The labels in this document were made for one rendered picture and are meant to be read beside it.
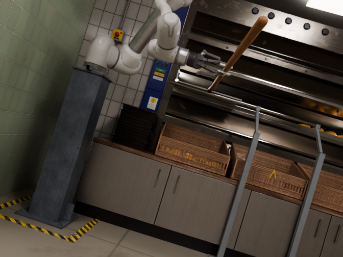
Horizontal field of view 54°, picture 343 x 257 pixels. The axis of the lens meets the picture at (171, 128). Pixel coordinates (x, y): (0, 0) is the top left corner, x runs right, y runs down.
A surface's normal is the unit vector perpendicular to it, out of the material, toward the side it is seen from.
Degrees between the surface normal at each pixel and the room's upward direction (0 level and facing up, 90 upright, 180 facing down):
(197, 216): 90
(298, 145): 70
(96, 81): 90
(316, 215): 90
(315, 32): 90
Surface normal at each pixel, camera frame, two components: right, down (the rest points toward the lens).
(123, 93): -0.01, -0.02
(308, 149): 0.09, -0.35
